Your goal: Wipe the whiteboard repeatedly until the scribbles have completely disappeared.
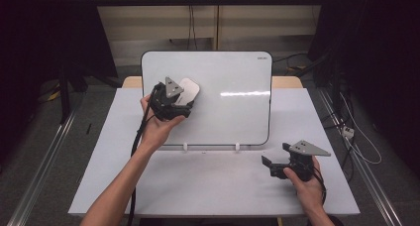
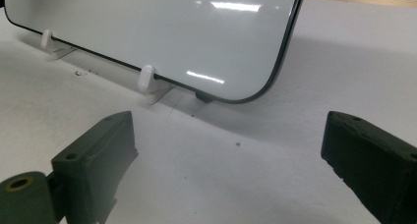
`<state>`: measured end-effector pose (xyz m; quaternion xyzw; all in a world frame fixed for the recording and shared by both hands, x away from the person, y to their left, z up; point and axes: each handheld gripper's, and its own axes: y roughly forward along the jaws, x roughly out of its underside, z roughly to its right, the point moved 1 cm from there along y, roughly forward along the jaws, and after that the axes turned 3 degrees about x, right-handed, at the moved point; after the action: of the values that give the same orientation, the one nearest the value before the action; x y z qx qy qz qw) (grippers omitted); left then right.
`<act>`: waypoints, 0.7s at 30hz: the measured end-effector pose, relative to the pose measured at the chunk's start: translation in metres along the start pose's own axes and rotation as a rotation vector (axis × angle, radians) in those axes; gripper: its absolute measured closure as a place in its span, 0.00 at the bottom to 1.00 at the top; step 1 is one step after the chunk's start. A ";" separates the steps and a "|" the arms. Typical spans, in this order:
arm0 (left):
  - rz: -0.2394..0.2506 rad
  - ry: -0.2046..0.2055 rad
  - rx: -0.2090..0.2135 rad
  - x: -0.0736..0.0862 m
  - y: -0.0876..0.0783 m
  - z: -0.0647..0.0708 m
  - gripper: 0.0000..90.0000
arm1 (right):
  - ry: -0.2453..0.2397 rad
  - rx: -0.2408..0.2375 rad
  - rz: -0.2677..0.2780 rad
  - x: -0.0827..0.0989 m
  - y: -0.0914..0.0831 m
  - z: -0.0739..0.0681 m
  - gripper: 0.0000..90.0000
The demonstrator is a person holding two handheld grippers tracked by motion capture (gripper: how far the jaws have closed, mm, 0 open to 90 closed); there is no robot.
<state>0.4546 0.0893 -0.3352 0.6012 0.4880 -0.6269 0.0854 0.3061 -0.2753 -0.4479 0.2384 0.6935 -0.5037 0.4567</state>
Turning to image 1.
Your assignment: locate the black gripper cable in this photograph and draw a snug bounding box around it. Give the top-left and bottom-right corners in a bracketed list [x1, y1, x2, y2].
[126, 82, 163, 226]
[310, 168, 328, 206]

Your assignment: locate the black metal stand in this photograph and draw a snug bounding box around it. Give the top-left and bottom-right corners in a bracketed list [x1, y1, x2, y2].
[56, 62, 89, 125]

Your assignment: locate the white power strip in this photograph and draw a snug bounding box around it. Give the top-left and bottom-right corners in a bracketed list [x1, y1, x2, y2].
[341, 125, 356, 140]

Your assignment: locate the black curtain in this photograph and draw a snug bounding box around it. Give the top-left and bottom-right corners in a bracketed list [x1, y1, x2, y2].
[0, 0, 119, 165]
[307, 0, 420, 179]

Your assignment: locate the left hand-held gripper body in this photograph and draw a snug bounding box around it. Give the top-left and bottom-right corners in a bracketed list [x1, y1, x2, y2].
[150, 75, 185, 122]

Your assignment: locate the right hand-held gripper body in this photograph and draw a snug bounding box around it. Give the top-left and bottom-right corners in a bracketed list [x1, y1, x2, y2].
[287, 139, 332, 182]

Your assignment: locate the person's right hand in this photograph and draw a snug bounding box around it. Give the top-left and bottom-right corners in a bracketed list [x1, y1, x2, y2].
[282, 156, 327, 214]

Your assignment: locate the black hanging cable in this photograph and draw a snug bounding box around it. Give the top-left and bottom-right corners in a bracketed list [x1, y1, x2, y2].
[186, 0, 199, 52]

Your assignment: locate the black horizontal bar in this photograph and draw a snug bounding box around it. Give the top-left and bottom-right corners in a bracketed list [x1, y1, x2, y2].
[93, 0, 327, 7]

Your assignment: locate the person's left hand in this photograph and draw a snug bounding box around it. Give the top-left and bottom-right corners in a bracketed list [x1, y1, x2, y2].
[140, 93, 187, 152]

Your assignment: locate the white whiteboard eraser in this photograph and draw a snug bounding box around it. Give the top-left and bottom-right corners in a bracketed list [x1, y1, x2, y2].
[174, 77, 201, 107]

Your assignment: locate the black floor cable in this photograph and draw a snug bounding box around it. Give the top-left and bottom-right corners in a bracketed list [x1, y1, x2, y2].
[272, 53, 310, 64]

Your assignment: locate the white whiteboard with black rim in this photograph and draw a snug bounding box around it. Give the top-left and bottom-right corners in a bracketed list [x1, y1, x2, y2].
[141, 51, 273, 147]

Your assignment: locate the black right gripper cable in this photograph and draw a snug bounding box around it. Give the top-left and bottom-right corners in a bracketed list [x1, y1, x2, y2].
[310, 168, 328, 206]

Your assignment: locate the white cable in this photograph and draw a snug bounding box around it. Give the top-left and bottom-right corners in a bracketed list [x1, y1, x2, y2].
[339, 91, 383, 166]

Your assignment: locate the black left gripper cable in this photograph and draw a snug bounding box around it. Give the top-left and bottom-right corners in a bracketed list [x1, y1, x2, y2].
[126, 82, 163, 226]

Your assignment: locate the wooden table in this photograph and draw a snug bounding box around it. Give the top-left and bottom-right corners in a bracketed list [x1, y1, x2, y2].
[122, 75, 304, 89]

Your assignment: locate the metal floor rail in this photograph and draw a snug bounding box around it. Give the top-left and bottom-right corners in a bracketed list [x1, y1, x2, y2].
[7, 108, 82, 226]
[316, 86, 404, 226]

